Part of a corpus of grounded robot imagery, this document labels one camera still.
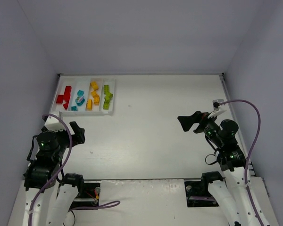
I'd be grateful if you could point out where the small blue lego brick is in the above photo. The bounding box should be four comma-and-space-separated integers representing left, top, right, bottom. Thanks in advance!
71, 106, 78, 111

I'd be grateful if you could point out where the small red lego brick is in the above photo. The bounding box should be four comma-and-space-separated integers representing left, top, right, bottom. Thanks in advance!
62, 101, 69, 111

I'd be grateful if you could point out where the blue printed round lego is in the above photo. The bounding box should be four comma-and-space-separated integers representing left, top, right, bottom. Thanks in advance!
75, 96, 85, 106

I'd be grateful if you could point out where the green curved lego brick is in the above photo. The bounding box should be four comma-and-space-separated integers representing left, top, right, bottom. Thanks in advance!
102, 102, 110, 110

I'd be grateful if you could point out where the red long lego brick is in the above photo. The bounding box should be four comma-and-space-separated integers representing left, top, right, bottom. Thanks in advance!
63, 86, 72, 102

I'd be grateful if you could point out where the green long lego brick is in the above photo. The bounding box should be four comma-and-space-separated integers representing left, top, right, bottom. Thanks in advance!
103, 84, 110, 95

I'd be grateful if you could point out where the yellow lego plate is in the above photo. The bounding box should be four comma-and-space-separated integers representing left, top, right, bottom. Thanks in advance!
94, 96, 100, 105

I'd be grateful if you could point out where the yellow face lego cube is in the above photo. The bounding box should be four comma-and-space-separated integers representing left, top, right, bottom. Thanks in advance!
91, 90, 99, 97

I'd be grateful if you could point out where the green square lego brick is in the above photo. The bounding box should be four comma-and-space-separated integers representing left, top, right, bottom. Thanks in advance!
105, 93, 113, 101

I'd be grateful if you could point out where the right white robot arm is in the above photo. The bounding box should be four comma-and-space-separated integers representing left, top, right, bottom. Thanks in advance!
178, 111, 270, 226

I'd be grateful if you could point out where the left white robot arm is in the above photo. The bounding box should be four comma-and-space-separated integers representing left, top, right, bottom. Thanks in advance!
23, 121, 85, 226

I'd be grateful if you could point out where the white divided sorting tray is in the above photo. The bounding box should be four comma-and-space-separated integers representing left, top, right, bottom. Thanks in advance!
50, 76, 116, 116

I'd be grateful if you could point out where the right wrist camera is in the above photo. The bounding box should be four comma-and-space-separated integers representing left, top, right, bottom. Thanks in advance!
208, 99, 226, 118

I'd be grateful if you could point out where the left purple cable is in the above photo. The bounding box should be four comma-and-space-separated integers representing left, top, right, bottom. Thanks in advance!
28, 113, 121, 226

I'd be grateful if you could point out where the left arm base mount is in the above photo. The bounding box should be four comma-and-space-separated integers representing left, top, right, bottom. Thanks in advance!
55, 178, 100, 210

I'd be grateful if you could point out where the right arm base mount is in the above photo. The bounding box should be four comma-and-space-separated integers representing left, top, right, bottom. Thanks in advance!
184, 180, 219, 208

